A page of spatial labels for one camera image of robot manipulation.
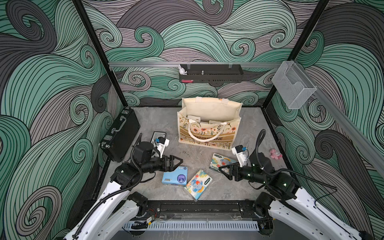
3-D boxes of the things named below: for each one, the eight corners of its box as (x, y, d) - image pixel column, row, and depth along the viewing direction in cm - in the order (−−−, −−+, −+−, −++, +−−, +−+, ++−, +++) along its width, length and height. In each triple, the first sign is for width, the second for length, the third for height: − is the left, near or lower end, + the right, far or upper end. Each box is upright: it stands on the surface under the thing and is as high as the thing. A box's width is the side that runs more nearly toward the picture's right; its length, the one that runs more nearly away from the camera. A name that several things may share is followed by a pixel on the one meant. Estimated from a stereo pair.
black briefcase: (115, 163, 92) (98, 144, 75) (134, 127, 110) (124, 106, 93) (127, 165, 91) (113, 147, 74) (144, 129, 109) (136, 108, 92)
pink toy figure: (271, 160, 93) (274, 157, 90) (268, 151, 97) (270, 148, 94) (280, 160, 93) (283, 157, 90) (276, 151, 97) (279, 148, 94)
